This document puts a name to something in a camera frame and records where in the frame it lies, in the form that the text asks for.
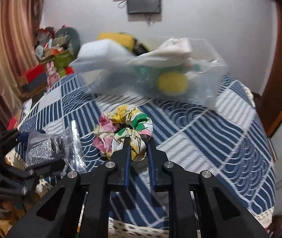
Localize grey green cushion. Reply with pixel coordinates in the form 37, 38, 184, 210
55, 27, 81, 57

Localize black chain-trimmed hat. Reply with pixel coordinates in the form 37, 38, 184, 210
132, 38, 151, 56

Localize green cardboard box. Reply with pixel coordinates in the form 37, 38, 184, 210
39, 51, 76, 71

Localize white fabric pouch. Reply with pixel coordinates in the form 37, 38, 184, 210
127, 38, 192, 68

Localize clear plastic storage box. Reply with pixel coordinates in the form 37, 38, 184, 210
70, 38, 228, 108

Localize yellow round sponge ball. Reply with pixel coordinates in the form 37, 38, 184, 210
157, 71, 188, 96

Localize small wall monitor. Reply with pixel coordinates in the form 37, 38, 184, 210
127, 0, 161, 14

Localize green knitted cloth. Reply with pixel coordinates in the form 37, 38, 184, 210
135, 63, 200, 92

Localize blue white patterned tablecloth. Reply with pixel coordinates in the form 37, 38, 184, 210
18, 75, 275, 237

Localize pink rabbit plush toy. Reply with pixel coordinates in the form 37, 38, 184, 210
46, 61, 60, 88

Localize floral fabric scrunchie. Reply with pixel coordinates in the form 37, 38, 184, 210
93, 105, 153, 161

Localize yellow rectangular sponge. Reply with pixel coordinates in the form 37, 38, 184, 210
97, 32, 136, 51

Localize red box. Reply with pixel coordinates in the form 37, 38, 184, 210
18, 64, 45, 86

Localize grey socks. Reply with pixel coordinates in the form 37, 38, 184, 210
25, 120, 86, 176

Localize striped pink gold curtain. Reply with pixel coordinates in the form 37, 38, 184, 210
0, 0, 43, 125

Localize white foam block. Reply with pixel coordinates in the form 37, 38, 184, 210
77, 39, 134, 61

